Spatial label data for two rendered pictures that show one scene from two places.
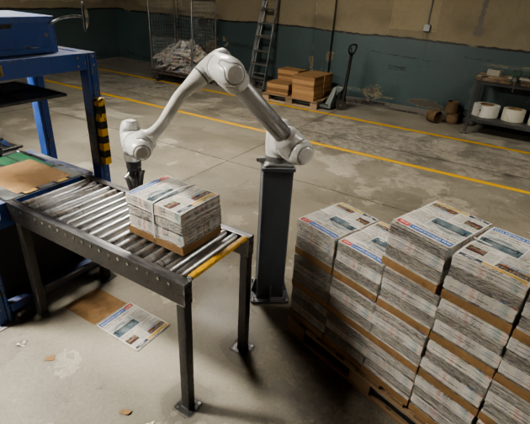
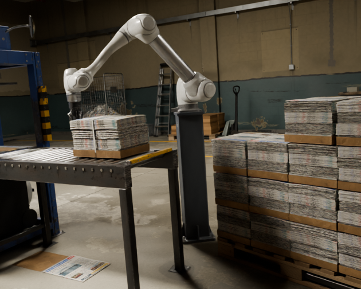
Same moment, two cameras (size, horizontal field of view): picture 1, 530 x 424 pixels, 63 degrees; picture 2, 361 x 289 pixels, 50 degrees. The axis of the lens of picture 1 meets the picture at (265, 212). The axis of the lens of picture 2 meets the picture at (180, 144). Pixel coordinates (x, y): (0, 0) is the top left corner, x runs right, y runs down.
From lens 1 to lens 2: 0.92 m
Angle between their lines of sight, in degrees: 19
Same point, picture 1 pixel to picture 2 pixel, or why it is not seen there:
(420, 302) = (322, 160)
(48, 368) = not seen: outside the picture
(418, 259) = (312, 122)
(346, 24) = (228, 75)
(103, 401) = not seen: outside the picture
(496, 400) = not seen: outside the picture
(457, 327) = (357, 166)
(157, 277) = (101, 168)
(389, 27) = (262, 71)
